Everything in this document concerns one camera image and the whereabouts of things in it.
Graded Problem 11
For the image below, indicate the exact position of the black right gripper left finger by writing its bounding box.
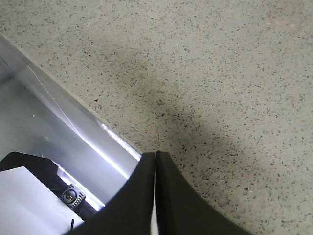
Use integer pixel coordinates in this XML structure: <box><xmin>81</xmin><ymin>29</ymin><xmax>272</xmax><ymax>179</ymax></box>
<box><xmin>67</xmin><ymin>153</ymin><xmax>156</xmax><ymax>235</ymax></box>

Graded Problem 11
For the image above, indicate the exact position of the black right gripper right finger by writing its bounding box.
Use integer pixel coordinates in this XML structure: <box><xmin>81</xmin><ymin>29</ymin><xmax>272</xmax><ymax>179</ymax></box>
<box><xmin>155</xmin><ymin>151</ymin><xmax>249</xmax><ymax>235</ymax></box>

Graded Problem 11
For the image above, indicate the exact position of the grey metal table frame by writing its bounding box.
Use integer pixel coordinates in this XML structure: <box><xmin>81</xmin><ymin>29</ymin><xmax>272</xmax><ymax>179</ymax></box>
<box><xmin>0</xmin><ymin>38</ymin><xmax>140</xmax><ymax>210</ymax></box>

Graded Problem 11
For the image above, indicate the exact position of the white black mounted box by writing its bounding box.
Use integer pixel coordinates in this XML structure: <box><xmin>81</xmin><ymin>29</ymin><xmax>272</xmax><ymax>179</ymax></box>
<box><xmin>0</xmin><ymin>152</ymin><xmax>84</xmax><ymax>235</ymax></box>

